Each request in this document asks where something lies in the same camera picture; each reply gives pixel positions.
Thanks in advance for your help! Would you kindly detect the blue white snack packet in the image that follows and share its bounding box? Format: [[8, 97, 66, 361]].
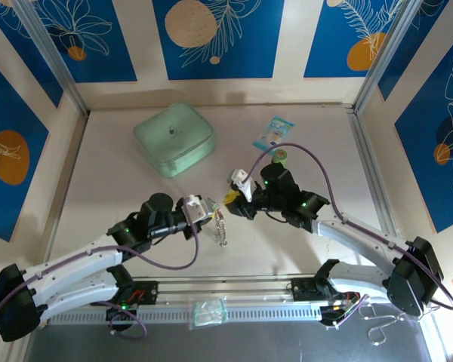
[[251, 115, 295, 151]]

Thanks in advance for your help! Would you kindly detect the mint green zip pouch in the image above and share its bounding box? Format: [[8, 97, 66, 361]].
[[132, 101, 217, 179]]

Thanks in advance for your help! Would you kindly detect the clear plastic bag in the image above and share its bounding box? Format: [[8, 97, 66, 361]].
[[188, 296, 229, 332]]

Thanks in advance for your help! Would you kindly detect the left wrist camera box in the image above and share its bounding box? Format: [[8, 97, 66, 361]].
[[183, 195, 209, 223]]

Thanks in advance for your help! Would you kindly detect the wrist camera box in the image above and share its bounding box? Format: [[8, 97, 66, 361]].
[[229, 168, 257, 201], [183, 195, 209, 223]]

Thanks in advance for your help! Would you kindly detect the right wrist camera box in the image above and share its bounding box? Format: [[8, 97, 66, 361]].
[[229, 168, 257, 201]]

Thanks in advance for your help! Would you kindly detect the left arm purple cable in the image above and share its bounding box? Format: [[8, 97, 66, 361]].
[[0, 209, 202, 337]]

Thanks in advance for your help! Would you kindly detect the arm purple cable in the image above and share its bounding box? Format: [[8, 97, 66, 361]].
[[244, 143, 453, 331], [0, 209, 202, 337]]

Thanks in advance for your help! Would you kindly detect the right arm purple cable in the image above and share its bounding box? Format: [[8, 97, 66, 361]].
[[244, 143, 453, 331]]

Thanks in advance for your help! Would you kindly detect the aluminium rail beam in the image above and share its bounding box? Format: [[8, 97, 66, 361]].
[[134, 273, 439, 308]]

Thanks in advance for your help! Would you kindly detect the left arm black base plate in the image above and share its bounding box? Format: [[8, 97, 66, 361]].
[[128, 281, 160, 306]]

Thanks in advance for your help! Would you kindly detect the aluminium side rail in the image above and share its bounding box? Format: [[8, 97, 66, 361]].
[[347, 105, 401, 242]]

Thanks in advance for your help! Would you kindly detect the black cable junction box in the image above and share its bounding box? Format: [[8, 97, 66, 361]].
[[105, 305, 137, 322], [319, 305, 348, 327]]

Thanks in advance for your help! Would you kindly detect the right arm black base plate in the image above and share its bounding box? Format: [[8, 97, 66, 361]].
[[291, 277, 363, 302]]

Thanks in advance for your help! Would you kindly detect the grey slotted cable duct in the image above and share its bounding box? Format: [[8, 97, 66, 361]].
[[45, 304, 401, 325]]

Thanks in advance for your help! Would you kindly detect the aluminium frame post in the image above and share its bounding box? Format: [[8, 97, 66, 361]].
[[353, 0, 420, 113], [13, 0, 91, 116]]

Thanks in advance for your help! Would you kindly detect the thin white wire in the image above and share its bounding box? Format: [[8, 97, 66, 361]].
[[364, 301, 441, 346]]

